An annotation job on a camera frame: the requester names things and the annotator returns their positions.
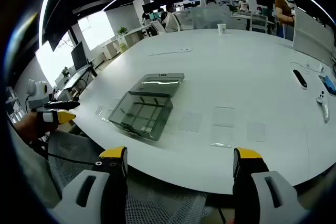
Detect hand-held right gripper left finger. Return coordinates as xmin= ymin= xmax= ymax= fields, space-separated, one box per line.
xmin=46 ymin=145 xmax=129 ymax=224

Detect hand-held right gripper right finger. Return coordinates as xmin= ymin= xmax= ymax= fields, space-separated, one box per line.
xmin=232 ymin=147 xmax=311 ymax=224

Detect clear plastic organizer box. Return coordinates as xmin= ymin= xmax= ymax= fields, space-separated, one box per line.
xmin=108 ymin=72 xmax=186 ymax=142

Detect person's left hand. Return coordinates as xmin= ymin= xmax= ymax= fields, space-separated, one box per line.
xmin=12 ymin=110 xmax=58 ymax=145

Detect grey mesh office chair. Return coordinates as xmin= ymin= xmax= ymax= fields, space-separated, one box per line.
xmin=47 ymin=129 xmax=209 ymax=224

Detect black computer monitor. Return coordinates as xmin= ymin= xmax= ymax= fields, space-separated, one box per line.
xmin=70 ymin=40 xmax=90 ymax=71

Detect person's pale shirt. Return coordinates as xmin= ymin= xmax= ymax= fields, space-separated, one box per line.
xmin=7 ymin=126 xmax=62 ymax=209

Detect dark hanging panel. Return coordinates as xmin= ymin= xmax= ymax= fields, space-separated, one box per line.
xmin=43 ymin=6 xmax=79 ymax=51

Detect white game controller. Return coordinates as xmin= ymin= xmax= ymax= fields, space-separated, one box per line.
xmin=316 ymin=90 xmax=330 ymax=122

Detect long white table strip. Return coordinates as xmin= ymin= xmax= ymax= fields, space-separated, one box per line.
xmin=146 ymin=47 xmax=193 ymax=57

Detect black oblong remote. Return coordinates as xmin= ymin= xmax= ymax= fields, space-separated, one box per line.
xmin=292 ymin=69 xmax=308 ymax=88

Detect blue packet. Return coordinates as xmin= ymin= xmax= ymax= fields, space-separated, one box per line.
xmin=318 ymin=74 xmax=336 ymax=93

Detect white desk partition panel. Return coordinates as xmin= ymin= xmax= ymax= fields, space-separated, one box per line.
xmin=292 ymin=7 xmax=334 ymax=66

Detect translucent partition panel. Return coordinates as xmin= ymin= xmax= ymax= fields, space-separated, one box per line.
xmin=193 ymin=6 xmax=232 ymax=29

